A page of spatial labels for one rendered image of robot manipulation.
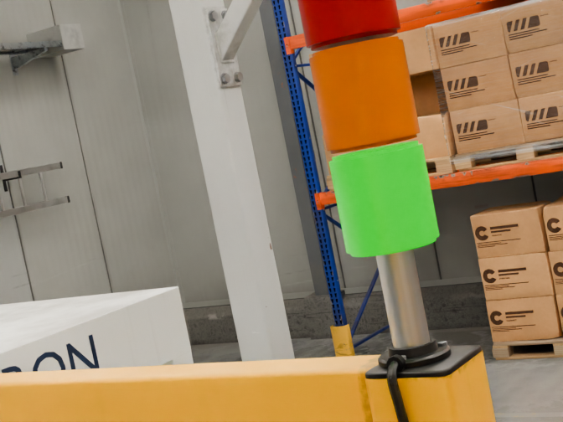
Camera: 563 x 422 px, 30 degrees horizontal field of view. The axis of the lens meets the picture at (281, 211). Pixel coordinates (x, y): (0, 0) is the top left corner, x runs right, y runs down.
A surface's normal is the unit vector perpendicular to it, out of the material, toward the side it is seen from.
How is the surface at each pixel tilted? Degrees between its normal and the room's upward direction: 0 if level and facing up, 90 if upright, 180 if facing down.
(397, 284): 90
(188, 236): 90
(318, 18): 90
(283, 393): 90
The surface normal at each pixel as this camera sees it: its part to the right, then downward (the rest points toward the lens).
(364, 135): -0.18, 0.11
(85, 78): 0.83, -0.12
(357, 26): 0.07, 0.07
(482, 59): -0.53, 0.17
